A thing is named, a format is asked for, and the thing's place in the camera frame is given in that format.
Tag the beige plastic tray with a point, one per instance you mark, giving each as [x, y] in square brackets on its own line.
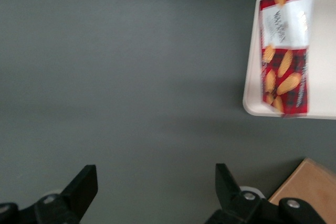
[324, 51]

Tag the red cookie box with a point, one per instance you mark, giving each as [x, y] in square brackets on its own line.
[286, 51]

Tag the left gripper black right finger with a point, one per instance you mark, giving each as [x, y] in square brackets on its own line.
[233, 203]

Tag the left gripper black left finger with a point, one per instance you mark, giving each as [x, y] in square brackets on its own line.
[76, 195]

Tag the wooden drawer cabinet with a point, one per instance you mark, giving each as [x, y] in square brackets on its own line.
[312, 182]

